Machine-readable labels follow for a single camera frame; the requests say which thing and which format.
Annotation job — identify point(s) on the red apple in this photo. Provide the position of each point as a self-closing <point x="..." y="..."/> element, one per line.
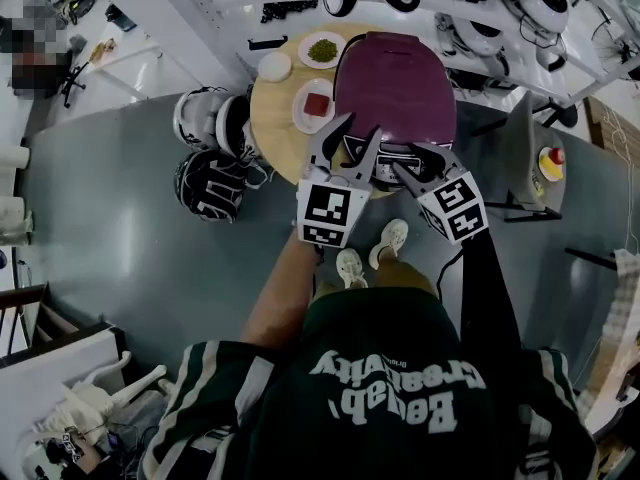
<point x="557" y="156"/>

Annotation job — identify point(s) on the glossy black helmet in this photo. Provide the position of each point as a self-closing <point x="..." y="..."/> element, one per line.
<point x="234" y="127"/>

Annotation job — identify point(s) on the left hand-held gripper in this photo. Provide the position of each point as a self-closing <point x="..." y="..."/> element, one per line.
<point x="327" y="208"/>

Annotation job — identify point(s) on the grey side table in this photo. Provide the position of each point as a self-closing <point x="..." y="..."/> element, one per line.
<point x="520" y="153"/>

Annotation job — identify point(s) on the person's left white shoe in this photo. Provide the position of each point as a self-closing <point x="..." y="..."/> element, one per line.
<point x="351" y="268"/>

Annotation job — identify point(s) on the wooden stair railing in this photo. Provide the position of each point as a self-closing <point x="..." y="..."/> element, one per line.
<point x="20" y="313"/>

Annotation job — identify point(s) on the yellow fruit plate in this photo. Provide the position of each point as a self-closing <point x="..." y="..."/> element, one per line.
<point x="545" y="173"/>

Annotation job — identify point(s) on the white cabinet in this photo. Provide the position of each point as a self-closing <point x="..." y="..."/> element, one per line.
<point x="55" y="363"/>

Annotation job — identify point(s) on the purple rice cooker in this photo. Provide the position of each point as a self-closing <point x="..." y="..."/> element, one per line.
<point x="395" y="88"/>

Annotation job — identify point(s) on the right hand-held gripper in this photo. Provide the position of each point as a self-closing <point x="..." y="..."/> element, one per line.
<point x="452" y="205"/>

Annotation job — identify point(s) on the yellow banana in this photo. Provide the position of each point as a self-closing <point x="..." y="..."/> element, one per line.
<point x="548" y="169"/>

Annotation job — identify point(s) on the person's green jersey torso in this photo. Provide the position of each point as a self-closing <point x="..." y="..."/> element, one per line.
<point x="375" y="398"/>

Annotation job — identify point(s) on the person's leg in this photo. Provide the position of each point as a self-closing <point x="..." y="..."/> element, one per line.
<point x="327" y="292"/>
<point x="405" y="278"/>

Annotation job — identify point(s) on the plate of red meat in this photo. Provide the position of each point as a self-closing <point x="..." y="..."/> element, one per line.
<point x="315" y="105"/>

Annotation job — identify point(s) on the plaid cloth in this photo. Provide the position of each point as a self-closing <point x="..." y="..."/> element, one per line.
<point x="622" y="293"/>

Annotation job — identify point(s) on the white mannequin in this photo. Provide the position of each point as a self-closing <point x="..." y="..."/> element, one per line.
<point x="105" y="398"/>

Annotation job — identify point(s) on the small white bowl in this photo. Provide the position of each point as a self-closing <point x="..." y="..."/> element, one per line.
<point x="275" y="66"/>

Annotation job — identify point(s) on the white paper roll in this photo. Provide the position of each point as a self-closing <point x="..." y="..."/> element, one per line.
<point x="11" y="218"/>
<point x="12" y="157"/>

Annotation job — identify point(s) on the black office chair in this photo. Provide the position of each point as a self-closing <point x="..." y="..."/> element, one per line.
<point x="70" y="80"/>

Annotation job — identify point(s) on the plate of green peas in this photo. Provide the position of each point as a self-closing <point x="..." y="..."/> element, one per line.
<point x="322" y="50"/>

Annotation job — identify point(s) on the person's left forearm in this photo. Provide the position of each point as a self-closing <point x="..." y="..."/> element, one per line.
<point x="280" y="293"/>

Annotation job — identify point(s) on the person's left leg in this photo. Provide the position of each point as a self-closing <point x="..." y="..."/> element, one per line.
<point x="327" y="292"/>

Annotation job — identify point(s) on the person's right white shoe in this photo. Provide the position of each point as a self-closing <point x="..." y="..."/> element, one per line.
<point x="390" y="240"/>

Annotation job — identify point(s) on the black metal bracket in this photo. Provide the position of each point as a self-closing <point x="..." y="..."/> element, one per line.
<point x="267" y="43"/>

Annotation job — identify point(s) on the black white striped helmet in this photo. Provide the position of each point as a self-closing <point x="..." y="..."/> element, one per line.
<point x="210" y="188"/>

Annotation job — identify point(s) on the person's white shoe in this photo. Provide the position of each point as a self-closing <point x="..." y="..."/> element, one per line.
<point x="390" y="240"/>
<point x="351" y="268"/>

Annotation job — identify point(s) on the black standing fan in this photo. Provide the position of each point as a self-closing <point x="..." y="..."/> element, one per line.
<point x="615" y="38"/>

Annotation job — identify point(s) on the round wooden table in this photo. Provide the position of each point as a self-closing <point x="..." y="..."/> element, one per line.
<point x="272" y="113"/>

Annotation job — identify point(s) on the person's right leg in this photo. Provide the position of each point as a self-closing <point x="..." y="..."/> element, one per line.
<point x="405" y="278"/>

